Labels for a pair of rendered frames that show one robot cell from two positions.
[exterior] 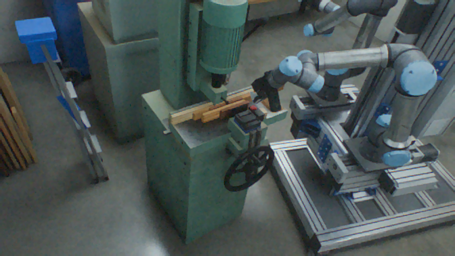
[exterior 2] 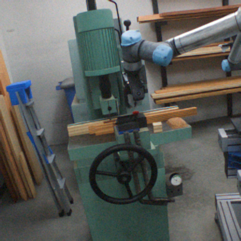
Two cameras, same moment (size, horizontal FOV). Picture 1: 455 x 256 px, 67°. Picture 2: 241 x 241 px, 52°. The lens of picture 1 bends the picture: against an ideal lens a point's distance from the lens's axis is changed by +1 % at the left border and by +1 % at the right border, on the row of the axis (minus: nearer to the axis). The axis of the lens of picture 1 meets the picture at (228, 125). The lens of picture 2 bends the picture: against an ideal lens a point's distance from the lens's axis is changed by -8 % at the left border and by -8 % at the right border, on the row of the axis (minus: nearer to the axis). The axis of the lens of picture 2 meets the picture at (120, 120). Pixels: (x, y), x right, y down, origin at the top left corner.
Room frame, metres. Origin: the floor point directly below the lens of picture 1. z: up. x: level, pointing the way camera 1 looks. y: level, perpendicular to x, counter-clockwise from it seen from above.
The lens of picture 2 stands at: (0.28, -0.71, 1.36)
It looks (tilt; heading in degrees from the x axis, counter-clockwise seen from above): 18 degrees down; 35
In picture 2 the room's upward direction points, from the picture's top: 9 degrees counter-clockwise
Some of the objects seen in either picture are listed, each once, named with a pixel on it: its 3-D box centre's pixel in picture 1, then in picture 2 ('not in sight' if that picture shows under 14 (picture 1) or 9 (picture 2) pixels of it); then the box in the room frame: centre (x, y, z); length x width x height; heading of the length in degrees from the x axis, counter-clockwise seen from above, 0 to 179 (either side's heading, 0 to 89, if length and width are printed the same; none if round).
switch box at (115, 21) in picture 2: not in sight; (117, 31); (1.66, 0.18, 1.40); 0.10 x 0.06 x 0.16; 40
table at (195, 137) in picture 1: (235, 124); (130, 140); (1.29, -0.04, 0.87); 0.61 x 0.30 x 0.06; 130
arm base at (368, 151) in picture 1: (376, 145); not in sight; (1.30, -0.77, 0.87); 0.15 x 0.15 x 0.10
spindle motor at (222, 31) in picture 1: (222, 32); (98, 42); (1.32, 0.09, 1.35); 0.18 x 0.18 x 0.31
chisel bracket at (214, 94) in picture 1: (213, 90); (108, 105); (1.34, 0.10, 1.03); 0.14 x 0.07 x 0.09; 40
